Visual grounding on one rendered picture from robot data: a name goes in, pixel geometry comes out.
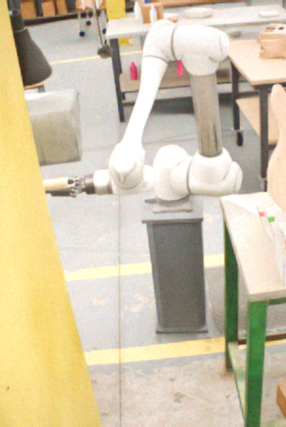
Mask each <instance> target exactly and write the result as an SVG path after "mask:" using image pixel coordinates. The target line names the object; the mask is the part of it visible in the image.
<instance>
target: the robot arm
mask: <svg viewBox="0 0 286 427"><path fill-rule="evenodd" d="M229 51H230V44H229V39H228V36H227V34H226V33H225V32H224V31H221V30H218V29H215V28H212V27H205V26H198V25H185V26H177V25H176V24H175V23H174V22H172V21H168V20H157V21H155V22H154V24H153V25H152V27H151V29H150V31H149V34H148V36H147V38H146V42H145V46H144V49H143V57H142V75H141V86H140V92H139V95H138V98H137V101H136V104H135V107H134V109H133V114H132V117H131V120H130V123H129V126H128V129H127V131H126V134H125V137H124V139H123V141H122V142H121V143H120V144H119V145H116V147H115V149H114V152H113V154H112V157H111V160H110V169H109V170H105V171H96V172H95V174H94V173H88V174H84V178H78V177H77V175H74V176H72V177H69V178H73V179H74V185H73V186H70V187H68V188H66V189H58V190H49V191H45V193H50V194H51V196H71V197H76V194H77V193H82V192H85V193H86V194H96V193H97V194H98V195H106V194H136V193H144V192H146V191H149V190H151V189H153V188H155V193H154V195H151V196H146V197H145V203H149V204H154V207H153V213H154V214H159V213H174V212H187V213H190V212H192V211H193V207H192V195H193V194H194V193H196V194H202V195H209V196H224V195H229V194H232V193H235V192H237V191H238V190H239V188H240V186H241V182H242V180H241V177H242V172H241V170H240V168H239V167H238V166H237V164H236V163H235V162H234V161H233V160H232V158H231V157H230V154H229V153H228V151H227V150H226V149H225V148H223V147H222V140H221V134H220V121H219V107H218V106H219V104H218V91H217V89H216V78H215V72H216V70H217V68H218V65H219V61H223V60H224V59H225V58H226V57H227V55H228V53H229ZM172 60H174V61H177V60H180V61H182V62H183V64H184V66H185V69H186V70H187V72H188V73H189V74H190V79H191V88H192V97H193V106H194V115H195V123H196V132H197V142H198V151H197V152H196V153H195V155H194V157H191V156H188V155H187V153H186V152H185V151H184V150H183V149H182V148H180V147H177V146H166V147H163V148H161V149H160V150H159V151H158V153H157V155H156V157H155V159H154V163H153V167H150V166H147V165H145V151H144V150H143V149H142V146H141V141H142V134H143V131H144V127H145V124H146V122H147V119H148V116H149V114H150V111H151V108H152V107H153V102H154V100H155V97H156V94H157V90H158V87H159V86H160V83H161V80H162V78H163V73H164V72H165V70H166V68H167V65H168V62H169V61H172Z"/></svg>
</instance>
